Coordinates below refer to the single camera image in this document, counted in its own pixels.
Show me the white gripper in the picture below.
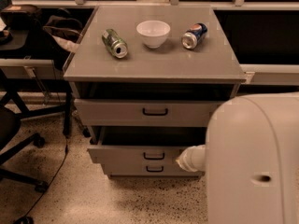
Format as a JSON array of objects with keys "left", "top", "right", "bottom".
[{"left": 176, "top": 145, "right": 206, "bottom": 172}]

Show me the grey drawer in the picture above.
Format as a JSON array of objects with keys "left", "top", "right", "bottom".
[
  {"left": 88, "top": 138, "right": 205, "bottom": 165},
  {"left": 75, "top": 99, "right": 221, "bottom": 127},
  {"left": 102, "top": 163, "right": 203, "bottom": 177}
]

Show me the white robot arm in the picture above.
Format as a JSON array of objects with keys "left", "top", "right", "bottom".
[{"left": 177, "top": 92, "right": 299, "bottom": 224}]

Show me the grey bottom drawer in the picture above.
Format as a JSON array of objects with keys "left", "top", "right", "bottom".
[{"left": 102, "top": 163, "right": 203, "bottom": 177}]

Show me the grey drawer cabinet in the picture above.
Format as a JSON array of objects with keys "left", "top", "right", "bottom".
[{"left": 63, "top": 5, "right": 248, "bottom": 179}]

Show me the grey top drawer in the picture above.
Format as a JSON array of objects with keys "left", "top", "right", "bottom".
[{"left": 75, "top": 99, "right": 221, "bottom": 127}]

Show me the blue pepsi can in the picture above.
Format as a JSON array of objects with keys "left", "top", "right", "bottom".
[{"left": 181, "top": 23, "right": 207, "bottom": 49}]

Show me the green soda can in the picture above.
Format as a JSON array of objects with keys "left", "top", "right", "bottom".
[{"left": 102, "top": 29, "right": 128, "bottom": 59}]

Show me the white bowl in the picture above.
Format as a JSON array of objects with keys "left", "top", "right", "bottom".
[{"left": 136, "top": 21, "right": 171, "bottom": 49}]

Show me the black office chair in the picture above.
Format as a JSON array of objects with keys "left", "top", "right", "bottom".
[{"left": 0, "top": 106, "right": 49, "bottom": 193}]

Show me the brown bag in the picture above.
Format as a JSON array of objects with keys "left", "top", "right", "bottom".
[{"left": 43, "top": 15, "right": 83, "bottom": 52}]

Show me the dark side desk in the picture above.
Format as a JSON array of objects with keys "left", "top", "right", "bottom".
[{"left": 0, "top": 28, "right": 73, "bottom": 138}]

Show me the black backpack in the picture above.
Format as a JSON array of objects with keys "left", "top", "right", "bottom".
[{"left": 0, "top": 5, "right": 42, "bottom": 30}]

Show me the black floor cable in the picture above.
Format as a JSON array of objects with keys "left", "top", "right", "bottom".
[{"left": 13, "top": 137, "right": 70, "bottom": 224}]

